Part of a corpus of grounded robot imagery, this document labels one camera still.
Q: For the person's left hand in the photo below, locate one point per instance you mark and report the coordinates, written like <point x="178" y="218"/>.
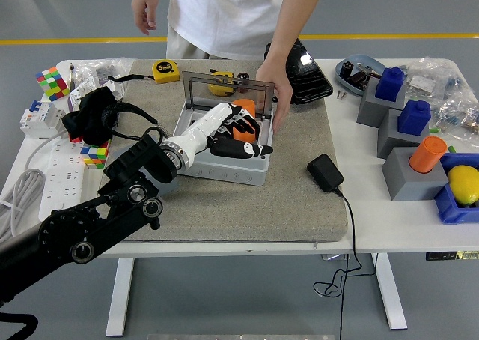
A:
<point x="282" y="89"/>

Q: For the person's right hand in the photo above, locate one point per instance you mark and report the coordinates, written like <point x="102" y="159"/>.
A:
<point x="144" y="8"/>

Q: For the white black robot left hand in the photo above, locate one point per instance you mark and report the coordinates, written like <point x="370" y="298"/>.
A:
<point x="209" y="124"/>

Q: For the orange cylinder battery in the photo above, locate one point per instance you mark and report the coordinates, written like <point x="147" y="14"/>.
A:
<point x="426" y="154"/>
<point x="245" y="134"/>

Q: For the tinted transparent box lid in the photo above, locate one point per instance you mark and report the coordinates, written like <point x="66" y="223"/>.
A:
<point x="187" y="93"/>

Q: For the grey electrical junction box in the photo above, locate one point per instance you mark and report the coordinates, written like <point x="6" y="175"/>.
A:
<point x="232" y="171"/>

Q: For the person's left forearm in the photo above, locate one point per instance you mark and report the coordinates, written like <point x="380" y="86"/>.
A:
<point x="288" y="33"/>

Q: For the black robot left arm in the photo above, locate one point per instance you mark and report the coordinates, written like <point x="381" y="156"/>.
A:
<point x="93" y="220"/>

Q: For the black glossy plastic tray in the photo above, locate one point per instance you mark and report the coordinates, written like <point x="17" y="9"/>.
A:
<point x="314" y="81"/>

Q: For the yellow tape measure chrome face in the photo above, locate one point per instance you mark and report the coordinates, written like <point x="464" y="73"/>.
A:
<point x="221" y="88"/>

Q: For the small black cylinder capacitor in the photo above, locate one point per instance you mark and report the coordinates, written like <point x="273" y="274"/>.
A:
<point x="243" y="78"/>

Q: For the yellow tape measure black label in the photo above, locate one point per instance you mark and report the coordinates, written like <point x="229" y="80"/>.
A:
<point x="164" y="70"/>

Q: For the black capacitor with silver cap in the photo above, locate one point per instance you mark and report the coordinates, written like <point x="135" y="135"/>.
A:
<point x="347" y="68"/>

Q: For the clear bag of parts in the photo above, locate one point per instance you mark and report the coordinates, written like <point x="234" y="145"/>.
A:
<point x="458" y="113"/>
<point x="108" y="66"/>
<point x="426" y="79"/>

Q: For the brown electronic components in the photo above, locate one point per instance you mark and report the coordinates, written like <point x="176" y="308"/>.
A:
<point x="357" y="78"/>

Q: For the person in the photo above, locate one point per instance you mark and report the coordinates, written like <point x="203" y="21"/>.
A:
<point x="224" y="14"/>

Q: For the grey block holder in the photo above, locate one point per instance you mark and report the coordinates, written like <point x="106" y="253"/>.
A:
<point x="368" y="108"/>
<point x="389" y="138"/>
<point x="404" y="182"/>

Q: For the blue-grey shallow bowl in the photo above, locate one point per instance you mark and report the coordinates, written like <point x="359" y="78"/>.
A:
<point x="368" y="60"/>

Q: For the black power adapter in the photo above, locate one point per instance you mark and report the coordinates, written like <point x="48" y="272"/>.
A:
<point x="325" y="171"/>

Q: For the grey-brown mat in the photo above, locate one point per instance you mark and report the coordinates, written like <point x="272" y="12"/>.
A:
<point x="243" y="212"/>

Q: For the white printed packet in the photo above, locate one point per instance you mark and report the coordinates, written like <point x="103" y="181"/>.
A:
<point x="84" y="87"/>

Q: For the silver black pen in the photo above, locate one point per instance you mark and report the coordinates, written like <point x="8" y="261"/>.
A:
<point x="71" y="78"/>

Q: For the blue bottle-shaped block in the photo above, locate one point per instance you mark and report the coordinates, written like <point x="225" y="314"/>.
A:
<point x="389" y="85"/>
<point x="413" y="117"/>

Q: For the white-edged colourful puzzle cube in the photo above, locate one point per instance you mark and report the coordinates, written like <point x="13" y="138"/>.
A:
<point x="52" y="83"/>

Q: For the stickerless colourful puzzle cube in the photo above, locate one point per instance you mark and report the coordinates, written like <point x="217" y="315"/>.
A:
<point x="95" y="155"/>

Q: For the black cloth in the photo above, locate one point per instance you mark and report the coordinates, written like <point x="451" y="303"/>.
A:
<point x="88" y="121"/>

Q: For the white blue circuit breaker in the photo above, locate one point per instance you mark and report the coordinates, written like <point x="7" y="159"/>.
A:
<point x="37" y="117"/>

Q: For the white power strip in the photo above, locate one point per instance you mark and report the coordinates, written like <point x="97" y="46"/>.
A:
<point x="61" y="179"/>

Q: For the white table leg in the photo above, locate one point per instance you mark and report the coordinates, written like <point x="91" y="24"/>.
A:
<point x="391" y="295"/>
<point x="119" y="299"/>

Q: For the blue plastic bin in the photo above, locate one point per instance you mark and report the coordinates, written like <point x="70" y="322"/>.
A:
<point x="449" y="205"/>

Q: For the yellow lemon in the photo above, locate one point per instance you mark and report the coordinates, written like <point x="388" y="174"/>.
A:
<point x="464" y="184"/>

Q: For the black table control panel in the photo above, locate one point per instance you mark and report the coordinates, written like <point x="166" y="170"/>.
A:
<point x="449" y="255"/>

